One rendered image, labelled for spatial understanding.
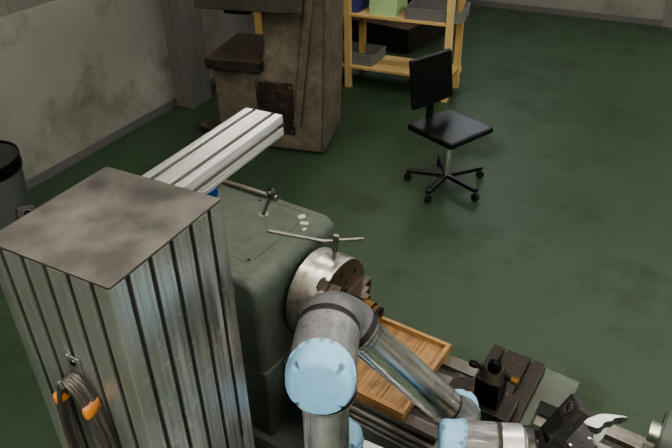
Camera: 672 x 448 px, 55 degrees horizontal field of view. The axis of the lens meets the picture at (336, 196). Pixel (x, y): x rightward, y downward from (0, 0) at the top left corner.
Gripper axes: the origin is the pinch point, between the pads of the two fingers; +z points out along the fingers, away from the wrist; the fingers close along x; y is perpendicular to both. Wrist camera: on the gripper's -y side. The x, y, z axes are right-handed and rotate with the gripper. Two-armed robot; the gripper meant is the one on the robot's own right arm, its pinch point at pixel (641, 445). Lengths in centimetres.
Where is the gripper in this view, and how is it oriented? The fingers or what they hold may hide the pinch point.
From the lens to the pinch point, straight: 133.8
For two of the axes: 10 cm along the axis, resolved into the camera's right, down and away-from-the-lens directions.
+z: 9.9, 0.4, -1.1
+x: -1.1, 4.0, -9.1
